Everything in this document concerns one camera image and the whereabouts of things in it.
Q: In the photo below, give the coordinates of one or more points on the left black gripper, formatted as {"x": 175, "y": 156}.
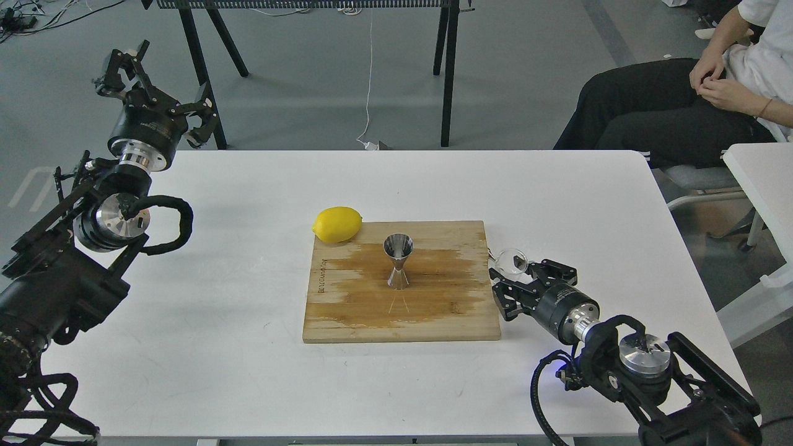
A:
{"x": 141, "y": 116}

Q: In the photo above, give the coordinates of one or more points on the yellow lemon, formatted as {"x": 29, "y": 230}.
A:
{"x": 337, "y": 224}

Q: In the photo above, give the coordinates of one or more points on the black trestle table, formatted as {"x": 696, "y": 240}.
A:
{"x": 263, "y": 38}

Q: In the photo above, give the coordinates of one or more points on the steel jigger measuring cup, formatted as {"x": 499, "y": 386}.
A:
{"x": 398, "y": 248}

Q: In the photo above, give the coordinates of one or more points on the small clear glass cup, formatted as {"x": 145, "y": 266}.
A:
{"x": 511, "y": 261}

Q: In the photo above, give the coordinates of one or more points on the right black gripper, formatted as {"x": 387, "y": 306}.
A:
{"x": 549, "y": 298}

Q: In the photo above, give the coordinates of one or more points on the seated person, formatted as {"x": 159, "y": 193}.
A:
{"x": 690, "y": 111}

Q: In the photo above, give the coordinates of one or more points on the wooden cutting board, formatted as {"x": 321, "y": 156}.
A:
{"x": 448, "y": 297}

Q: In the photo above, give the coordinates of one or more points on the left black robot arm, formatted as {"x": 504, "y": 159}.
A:
{"x": 66, "y": 274}

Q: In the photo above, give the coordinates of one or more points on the white office chair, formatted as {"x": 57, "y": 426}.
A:
{"x": 715, "y": 184}

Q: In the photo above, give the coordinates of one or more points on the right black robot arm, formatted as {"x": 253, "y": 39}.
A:
{"x": 677, "y": 395}

